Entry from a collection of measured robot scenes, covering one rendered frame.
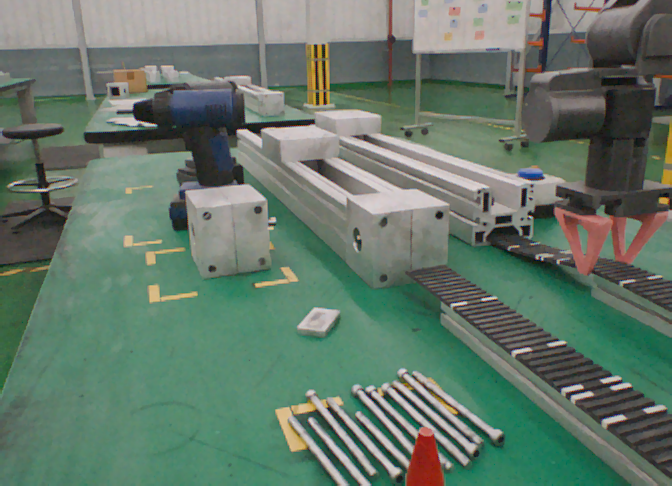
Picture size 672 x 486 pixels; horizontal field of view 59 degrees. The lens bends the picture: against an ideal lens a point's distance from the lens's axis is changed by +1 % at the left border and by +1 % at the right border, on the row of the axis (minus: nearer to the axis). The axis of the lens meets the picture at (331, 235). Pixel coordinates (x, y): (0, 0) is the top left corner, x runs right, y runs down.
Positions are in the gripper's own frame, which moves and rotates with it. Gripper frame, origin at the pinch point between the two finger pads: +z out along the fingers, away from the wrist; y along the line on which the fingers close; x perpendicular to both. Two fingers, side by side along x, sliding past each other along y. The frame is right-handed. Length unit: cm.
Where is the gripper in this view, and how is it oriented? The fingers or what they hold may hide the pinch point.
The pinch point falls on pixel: (603, 263)
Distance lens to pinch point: 74.5
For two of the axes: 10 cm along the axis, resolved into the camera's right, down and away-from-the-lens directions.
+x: 3.3, 2.8, -9.0
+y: -9.4, 1.2, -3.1
